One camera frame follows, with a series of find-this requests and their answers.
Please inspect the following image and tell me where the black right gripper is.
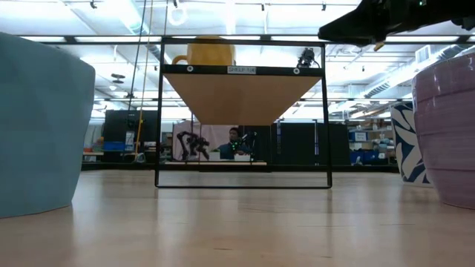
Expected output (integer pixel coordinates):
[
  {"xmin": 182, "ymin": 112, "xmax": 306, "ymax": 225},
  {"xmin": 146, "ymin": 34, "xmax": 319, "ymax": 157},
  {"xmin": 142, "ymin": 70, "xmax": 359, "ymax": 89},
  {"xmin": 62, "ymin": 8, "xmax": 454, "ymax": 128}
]
[{"xmin": 318, "ymin": 0, "xmax": 475, "ymax": 46}]

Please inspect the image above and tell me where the orange mug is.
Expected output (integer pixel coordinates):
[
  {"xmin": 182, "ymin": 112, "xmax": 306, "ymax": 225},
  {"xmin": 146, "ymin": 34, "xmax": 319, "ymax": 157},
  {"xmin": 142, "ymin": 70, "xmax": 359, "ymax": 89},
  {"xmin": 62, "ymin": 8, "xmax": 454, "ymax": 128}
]
[{"xmin": 171, "ymin": 35, "xmax": 237, "ymax": 67}]

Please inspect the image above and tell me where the blue storage bins row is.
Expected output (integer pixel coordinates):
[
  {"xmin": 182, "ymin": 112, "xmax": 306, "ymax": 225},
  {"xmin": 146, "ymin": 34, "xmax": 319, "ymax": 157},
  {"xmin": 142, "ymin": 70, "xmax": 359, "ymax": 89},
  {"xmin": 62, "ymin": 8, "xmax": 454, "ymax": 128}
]
[{"xmin": 349, "ymin": 150, "xmax": 387, "ymax": 166}]

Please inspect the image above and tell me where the white mug blue pattern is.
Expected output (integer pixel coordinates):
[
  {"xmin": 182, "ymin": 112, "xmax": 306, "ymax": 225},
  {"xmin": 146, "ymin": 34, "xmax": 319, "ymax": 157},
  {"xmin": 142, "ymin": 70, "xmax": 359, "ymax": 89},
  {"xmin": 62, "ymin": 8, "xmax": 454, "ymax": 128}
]
[{"xmin": 389, "ymin": 102, "xmax": 434, "ymax": 188}]

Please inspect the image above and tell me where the dark purple ribbed mug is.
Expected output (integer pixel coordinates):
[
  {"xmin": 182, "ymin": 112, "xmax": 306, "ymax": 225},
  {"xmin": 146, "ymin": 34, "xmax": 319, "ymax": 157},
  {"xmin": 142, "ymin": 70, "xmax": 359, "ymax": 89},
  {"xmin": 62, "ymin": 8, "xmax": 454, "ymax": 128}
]
[{"xmin": 411, "ymin": 44, "xmax": 475, "ymax": 211}]

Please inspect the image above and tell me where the person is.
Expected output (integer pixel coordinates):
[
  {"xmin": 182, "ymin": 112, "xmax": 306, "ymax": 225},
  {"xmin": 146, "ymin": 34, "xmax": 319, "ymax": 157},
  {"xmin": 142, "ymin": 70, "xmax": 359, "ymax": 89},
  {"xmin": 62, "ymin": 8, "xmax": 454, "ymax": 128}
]
[{"xmin": 217, "ymin": 127, "xmax": 253, "ymax": 161}]

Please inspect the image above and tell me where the pink partition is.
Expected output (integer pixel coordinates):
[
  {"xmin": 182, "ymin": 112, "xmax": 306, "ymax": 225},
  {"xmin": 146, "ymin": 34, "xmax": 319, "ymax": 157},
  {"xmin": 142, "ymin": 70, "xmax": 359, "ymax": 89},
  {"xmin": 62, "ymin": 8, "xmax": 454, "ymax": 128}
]
[{"xmin": 172, "ymin": 120, "xmax": 240, "ymax": 163}]

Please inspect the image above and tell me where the black cabinet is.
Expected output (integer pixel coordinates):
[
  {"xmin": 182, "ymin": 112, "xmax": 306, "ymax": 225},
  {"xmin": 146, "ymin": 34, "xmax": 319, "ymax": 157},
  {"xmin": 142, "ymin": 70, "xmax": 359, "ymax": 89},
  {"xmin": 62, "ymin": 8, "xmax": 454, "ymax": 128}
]
[{"xmin": 102, "ymin": 109, "xmax": 160, "ymax": 163}]

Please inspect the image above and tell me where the blue storage bin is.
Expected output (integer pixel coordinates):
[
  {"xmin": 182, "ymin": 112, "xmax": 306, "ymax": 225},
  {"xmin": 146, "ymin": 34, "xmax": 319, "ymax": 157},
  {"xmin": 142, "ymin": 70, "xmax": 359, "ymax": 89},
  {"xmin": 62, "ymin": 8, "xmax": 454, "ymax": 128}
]
[{"xmin": 102, "ymin": 141, "xmax": 126, "ymax": 152}]

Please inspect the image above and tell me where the black device with cables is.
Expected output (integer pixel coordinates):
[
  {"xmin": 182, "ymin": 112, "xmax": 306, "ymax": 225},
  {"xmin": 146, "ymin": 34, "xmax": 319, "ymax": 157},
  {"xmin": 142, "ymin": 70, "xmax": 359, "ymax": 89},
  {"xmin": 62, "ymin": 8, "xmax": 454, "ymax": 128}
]
[{"xmin": 296, "ymin": 47, "xmax": 321, "ymax": 69}]

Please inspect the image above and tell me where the black partition wall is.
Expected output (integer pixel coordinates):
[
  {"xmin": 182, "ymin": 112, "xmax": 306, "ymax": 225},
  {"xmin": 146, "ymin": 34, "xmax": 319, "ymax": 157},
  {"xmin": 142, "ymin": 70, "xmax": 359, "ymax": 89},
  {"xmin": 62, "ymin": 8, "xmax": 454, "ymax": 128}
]
[{"xmin": 270, "ymin": 122, "xmax": 350, "ymax": 166}]

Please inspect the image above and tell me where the wooden shelf black metal frame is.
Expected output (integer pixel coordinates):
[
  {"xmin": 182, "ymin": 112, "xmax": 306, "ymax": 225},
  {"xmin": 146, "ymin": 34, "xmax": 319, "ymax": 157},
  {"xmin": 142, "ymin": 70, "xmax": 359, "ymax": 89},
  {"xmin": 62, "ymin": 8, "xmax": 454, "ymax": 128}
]
[{"xmin": 154, "ymin": 36, "xmax": 333, "ymax": 190}]

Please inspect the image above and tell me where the hanging yellow cord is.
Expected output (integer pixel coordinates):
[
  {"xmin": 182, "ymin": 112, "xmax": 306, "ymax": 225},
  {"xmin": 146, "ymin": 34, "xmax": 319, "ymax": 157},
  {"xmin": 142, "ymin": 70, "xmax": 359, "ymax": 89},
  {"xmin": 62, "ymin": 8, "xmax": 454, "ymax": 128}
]
[{"xmin": 134, "ymin": 0, "xmax": 154, "ymax": 156}]

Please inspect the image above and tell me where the hanging black cord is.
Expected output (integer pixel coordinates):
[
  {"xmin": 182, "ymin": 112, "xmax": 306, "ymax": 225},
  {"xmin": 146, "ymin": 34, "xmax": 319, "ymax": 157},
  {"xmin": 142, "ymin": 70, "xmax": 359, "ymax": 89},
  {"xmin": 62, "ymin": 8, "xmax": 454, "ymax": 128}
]
[{"xmin": 128, "ymin": 0, "xmax": 148, "ymax": 112}]

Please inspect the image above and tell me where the black aluminium table frame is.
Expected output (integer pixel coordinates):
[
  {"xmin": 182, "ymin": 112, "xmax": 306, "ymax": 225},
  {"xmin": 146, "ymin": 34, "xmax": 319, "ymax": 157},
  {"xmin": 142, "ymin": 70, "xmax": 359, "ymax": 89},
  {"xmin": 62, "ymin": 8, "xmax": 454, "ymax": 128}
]
[{"xmin": 81, "ymin": 161, "xmax": 401, "ymax": 174}]

